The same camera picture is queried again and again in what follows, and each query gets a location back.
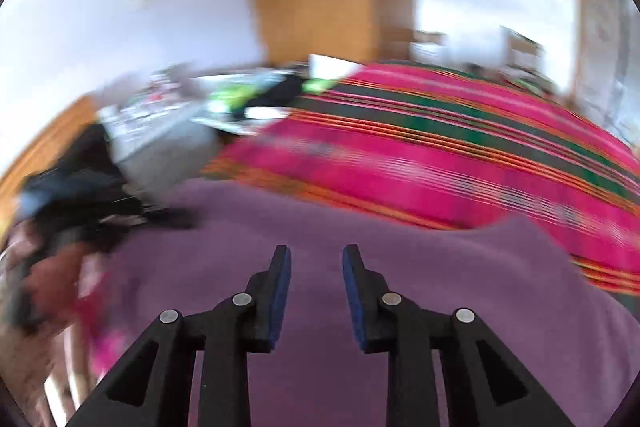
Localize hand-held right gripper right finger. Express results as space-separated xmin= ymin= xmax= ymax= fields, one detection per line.
xmin=342 ymin=244 xmax=576 ymax=427

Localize open cardboard box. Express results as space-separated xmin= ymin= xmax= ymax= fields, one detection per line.
xmin=499 ymin=26 xmax=547 ymax=74

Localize wooden headboard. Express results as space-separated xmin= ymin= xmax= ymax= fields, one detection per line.
xmin=0 ymin=96 xmax=103 ymax=208

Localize pink plaid bed sheet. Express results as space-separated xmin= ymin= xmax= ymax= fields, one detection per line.
xmin=75 ymin=61 xmax=640 ymax=375

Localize person's left hand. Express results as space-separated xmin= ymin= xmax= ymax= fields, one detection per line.
xmin=24 ymin=243 xmax=89 ymax=309

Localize white cardboard box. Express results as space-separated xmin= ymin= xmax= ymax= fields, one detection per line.
xmin=411 ymin=31 xmax=447 ymax=64

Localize white paper sheet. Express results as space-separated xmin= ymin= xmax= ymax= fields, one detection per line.
xmin=306 ymin=53 xmax=362 ymax=84

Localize black cloth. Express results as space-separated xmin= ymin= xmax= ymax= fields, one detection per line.
xmin=244 ymin=73 xmax=307 ymax=108

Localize grey bedside table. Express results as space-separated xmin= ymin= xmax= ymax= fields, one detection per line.
xmin=106 ymin=72 xmax=222 ymax=180

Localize green packet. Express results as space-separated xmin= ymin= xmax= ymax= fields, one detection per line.
xmin=206 ymin=81 xmax=262 ymax=118

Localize purple fleece pants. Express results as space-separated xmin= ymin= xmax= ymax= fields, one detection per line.
xmin=80 ymin=179 xmax=640 ymax=427

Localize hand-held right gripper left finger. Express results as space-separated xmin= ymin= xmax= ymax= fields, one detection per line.
xmin=67 ymin=244 xmax=292 ymax=427

